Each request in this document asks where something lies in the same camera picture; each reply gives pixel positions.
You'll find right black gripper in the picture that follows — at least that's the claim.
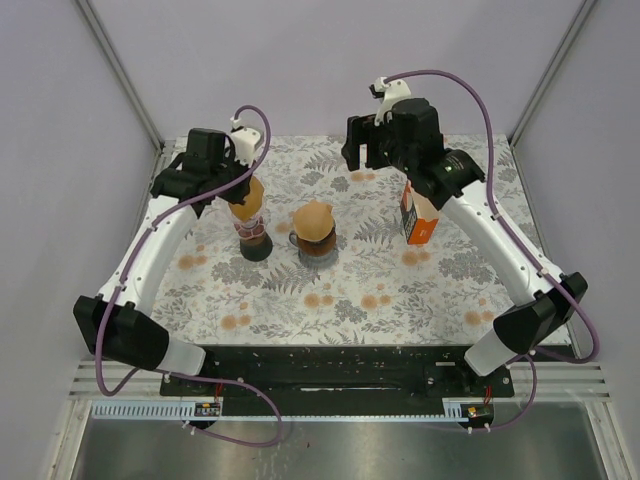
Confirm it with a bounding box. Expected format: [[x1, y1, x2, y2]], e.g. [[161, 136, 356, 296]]
[[340, 114, 415, 175]]

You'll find orange coffee filter box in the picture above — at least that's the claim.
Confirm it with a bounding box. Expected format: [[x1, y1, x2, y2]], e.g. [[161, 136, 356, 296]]
[[400, 181, 439, 245]]

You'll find red topped dark flask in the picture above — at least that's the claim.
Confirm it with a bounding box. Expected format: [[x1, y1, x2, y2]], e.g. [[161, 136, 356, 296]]
[[239, 231, 273, 262]]

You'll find brown paper coffee filter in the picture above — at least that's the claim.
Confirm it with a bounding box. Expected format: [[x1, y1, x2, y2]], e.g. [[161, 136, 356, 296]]
[[292, 200, 334, 242]]

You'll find brown wooden ring holder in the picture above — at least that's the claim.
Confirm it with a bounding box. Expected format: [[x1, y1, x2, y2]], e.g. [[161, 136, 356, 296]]
[[297, 231, 337, 257]]

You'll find clear glass carafe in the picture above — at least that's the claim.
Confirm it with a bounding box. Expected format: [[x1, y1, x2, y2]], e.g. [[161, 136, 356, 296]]
[[289, 230, 339, 270]]

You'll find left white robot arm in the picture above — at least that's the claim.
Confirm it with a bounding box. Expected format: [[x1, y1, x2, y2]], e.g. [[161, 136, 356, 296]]
[[73, 127, 264, 395]]

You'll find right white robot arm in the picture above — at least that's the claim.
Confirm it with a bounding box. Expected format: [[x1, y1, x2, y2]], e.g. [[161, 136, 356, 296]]
[[341, 98, 588, 396]]

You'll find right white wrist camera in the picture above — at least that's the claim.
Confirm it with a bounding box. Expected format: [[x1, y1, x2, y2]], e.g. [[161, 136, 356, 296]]
[[369, 77, 411, 126]]

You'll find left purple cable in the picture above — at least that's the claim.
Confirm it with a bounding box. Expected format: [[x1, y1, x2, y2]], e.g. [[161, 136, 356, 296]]
[[94, 104, 285, 447]]

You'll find purple cable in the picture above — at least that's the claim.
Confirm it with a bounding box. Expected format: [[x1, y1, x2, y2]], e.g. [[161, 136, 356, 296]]
[[382, 69, 601, 434], [94, 104, 285, 447]]

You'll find aluminium frame rail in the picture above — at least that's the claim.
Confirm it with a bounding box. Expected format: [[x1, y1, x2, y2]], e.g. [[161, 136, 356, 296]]
[[74, 0, 166, 154]]

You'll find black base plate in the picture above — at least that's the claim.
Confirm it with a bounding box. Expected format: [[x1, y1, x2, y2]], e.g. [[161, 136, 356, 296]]
[[160, 345, 514, 415]]

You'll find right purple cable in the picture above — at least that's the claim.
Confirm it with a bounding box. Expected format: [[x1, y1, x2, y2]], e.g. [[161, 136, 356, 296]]
[[382, 69, 601, 434]]

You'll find white slotted cable duct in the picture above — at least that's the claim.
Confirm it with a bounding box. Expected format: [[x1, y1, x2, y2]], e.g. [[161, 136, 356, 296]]
[[90, 399, 470, 424]]

